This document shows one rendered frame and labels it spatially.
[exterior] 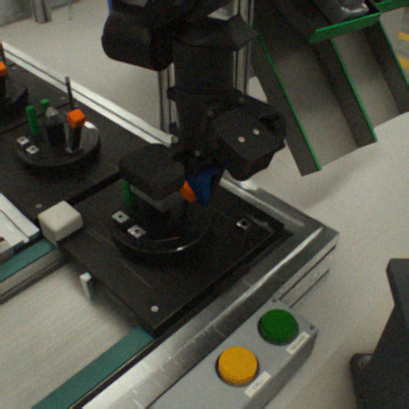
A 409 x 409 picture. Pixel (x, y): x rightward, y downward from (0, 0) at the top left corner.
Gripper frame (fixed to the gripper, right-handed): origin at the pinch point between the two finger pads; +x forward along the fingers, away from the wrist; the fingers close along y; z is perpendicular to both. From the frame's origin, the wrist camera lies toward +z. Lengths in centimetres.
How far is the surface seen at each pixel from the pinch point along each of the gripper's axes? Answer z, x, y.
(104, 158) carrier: -26.4, 11.9, 3.7
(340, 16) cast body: -0.7, -11.9, 25.7
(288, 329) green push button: 14.5, 12.3, -1.5
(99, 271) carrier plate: -7.5, 12.2, -11.1
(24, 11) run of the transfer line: -126, 20, 41
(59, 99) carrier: -49, 12, 9
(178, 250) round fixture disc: -1.9, 10.5, -2.8
